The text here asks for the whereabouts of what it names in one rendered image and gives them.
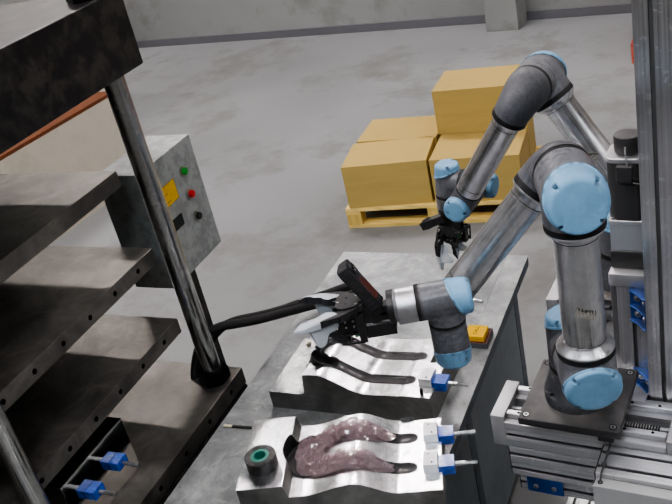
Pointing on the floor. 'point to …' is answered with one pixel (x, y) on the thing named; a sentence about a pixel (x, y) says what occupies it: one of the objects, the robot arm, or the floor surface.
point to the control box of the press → (163, 149)
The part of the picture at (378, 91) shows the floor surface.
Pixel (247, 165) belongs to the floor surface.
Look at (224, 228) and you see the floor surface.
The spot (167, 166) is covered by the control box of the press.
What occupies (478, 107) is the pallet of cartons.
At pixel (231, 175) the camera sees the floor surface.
